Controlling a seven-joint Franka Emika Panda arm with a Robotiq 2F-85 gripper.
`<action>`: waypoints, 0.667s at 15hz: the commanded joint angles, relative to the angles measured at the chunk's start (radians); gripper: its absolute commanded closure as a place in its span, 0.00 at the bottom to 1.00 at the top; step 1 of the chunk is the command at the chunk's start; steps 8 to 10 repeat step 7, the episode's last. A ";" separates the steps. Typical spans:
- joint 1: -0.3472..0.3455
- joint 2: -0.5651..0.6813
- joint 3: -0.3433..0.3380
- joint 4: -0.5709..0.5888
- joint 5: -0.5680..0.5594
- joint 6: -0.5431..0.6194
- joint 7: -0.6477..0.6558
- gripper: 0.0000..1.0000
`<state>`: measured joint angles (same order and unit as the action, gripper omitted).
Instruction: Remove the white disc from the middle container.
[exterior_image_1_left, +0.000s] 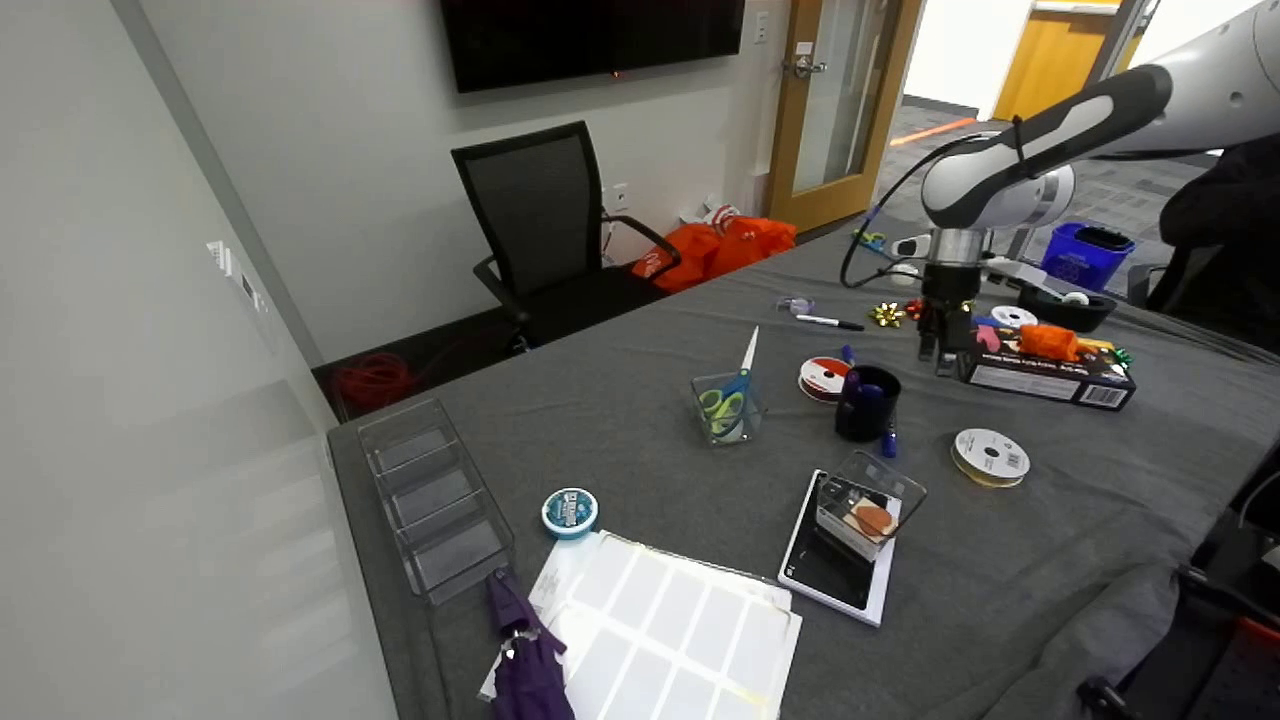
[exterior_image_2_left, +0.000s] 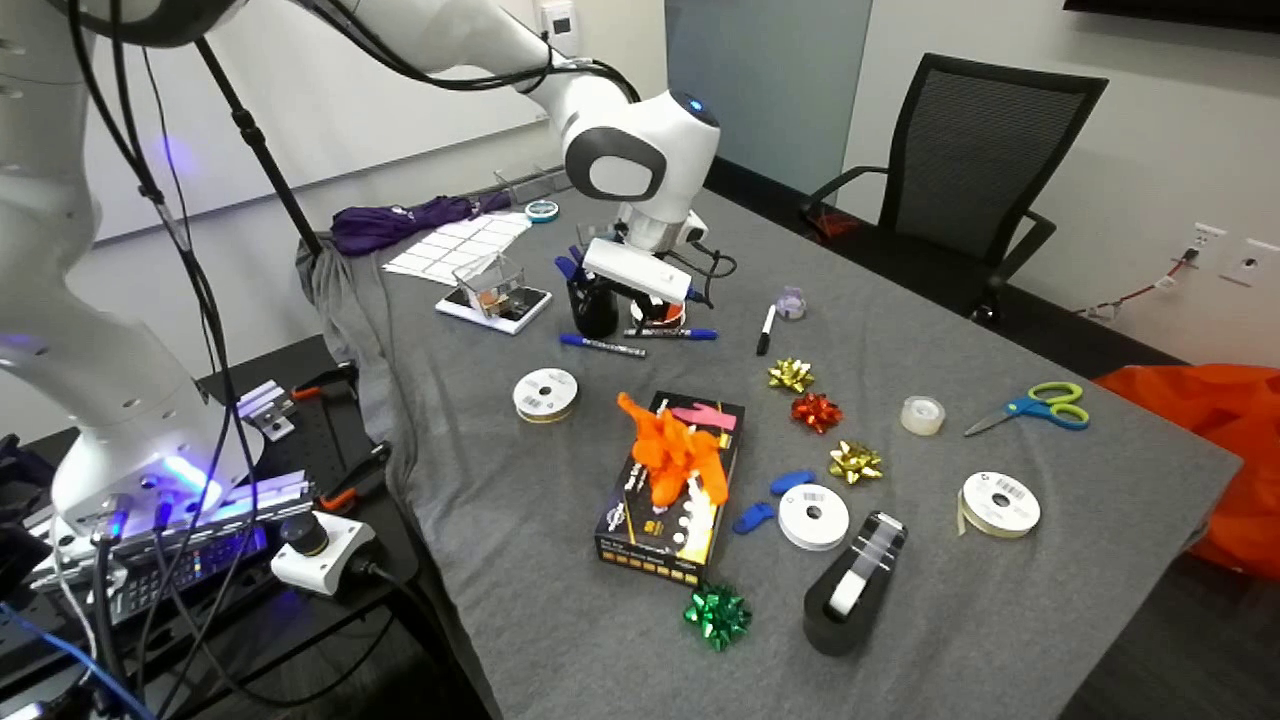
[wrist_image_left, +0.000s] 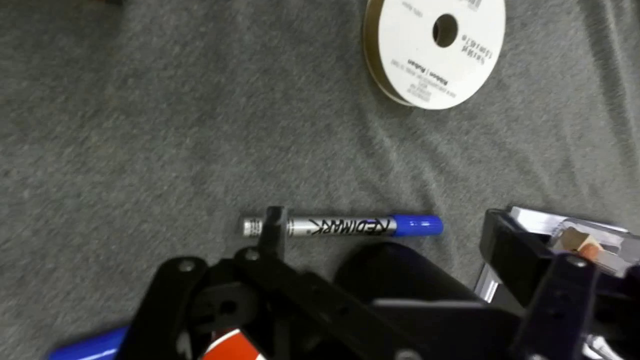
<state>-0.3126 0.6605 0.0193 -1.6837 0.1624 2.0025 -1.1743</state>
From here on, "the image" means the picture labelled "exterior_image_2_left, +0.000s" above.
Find green gift bow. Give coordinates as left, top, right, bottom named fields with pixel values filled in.
left=680, top=582, right=755, bottom=656

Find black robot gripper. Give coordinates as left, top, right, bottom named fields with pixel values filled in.
left=614, top=280, right=696, bottom=335

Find black mesh office chair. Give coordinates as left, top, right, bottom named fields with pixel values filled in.
left=797, top=54, right=1112, bottom=333

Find small white wall outlet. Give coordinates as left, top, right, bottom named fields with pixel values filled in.
left=1187, top=218, right=1234, bottom=273

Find large white wall plate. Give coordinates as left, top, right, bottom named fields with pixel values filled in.
left=1216, top=236, right=1280, bottom=294

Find large gold gift bow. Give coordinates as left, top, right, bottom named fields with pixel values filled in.
left=825, top=438, right=889, bottom=494

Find white spool with cream ribbon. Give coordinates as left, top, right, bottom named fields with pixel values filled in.
left=951, top=467, right=1050, bottom=544

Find black tape dispenser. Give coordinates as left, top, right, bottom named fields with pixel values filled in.
left=801, top=505, right=911, bottom=662

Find white flat tray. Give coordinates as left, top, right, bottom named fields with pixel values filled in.
left=432, top=275, right=558, bottom=340

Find small gold gift bow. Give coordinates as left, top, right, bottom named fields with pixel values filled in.
left=763, top=353, right=821, bottom=401

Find gray tablecloth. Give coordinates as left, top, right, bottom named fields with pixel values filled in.
left=296, top=144, right=1243, bottom=720

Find blue cable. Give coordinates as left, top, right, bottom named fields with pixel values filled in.
left=0, top=596, right=156, bottom=720

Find blue pen with white barrel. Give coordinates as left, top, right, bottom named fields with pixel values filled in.
left=622, top=323, right=726, bottom=343

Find pink paper strip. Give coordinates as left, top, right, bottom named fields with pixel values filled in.
left=668, top=401, right=741, bottom=438

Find clear plastic holder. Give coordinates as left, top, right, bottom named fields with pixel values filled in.
left=447, top=256, right=523, bottom=322

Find blue plastic clip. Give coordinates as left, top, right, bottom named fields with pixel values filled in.
left=763, top=463, right=821, bottom=502
left=726, top=498, right=781, bottom=542

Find white disc gold ribbon spool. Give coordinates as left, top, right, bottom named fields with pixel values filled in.
left=509, top=365, right=584, bottom=429

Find thin wall cable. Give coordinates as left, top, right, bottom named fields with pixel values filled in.
left=1076, top=245, right=1203, bottom=323

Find blue and green scissors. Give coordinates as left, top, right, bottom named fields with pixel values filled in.
left=960, top=378, right=1097, bottom=444

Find black pen cup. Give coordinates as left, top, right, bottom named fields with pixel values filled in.
left=570, top=273, right=624, bottom=343

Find red gift bow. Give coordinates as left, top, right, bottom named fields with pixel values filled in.
left=788, top=388, right=847, bottom=438

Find black camera tripod stand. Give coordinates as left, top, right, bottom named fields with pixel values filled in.
left=183, top=31, right=334, bottom=263

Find black and white marker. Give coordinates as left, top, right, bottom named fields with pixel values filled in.
left=752, top=302, right=784, bottom=359

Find white emergency stop box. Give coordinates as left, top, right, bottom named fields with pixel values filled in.
left=267, top=507, right=381, bottom=600

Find black power cable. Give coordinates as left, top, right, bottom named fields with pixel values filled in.
left=350, top=558, right=505, bottom=720

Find silver metal bracket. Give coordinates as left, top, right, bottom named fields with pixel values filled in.
left=215, top=378, right=301, bottom=444

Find blue marker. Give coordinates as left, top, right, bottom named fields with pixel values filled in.
left=553, top=251, right=594, bottom=302

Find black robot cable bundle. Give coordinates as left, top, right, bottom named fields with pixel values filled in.
left=58, top=0, right=646, bottom=537

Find silver robot controller box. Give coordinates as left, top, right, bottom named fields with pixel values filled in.
left=23, top=463, right=315, bottom=626

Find white wall whiteboard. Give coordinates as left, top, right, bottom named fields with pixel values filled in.
left=76, top=0, right=558, bottom=251

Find black wall screen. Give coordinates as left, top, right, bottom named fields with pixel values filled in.
left=1061, top=0, right=1280, bottom=36

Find blue pen with silver tip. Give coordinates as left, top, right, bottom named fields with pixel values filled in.
left=558, top=327, right=653, bottom=365

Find black cardboard box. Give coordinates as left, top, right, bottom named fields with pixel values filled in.
left=594, top=388, right=749, bottom=591

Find orange plastic bag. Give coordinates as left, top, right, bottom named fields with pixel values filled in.
left=1092, top=359, right=1280, bottom=590

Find orange ribbon bow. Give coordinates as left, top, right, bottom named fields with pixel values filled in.
left=614, top=388, right=738, bottom=514

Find white wall thermostat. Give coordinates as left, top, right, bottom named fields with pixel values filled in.
left=536, top=0, right=584, bottom=48

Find purple ribbon bundle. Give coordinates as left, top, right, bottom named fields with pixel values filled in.
left=328, top=187, right=517, bottom=259

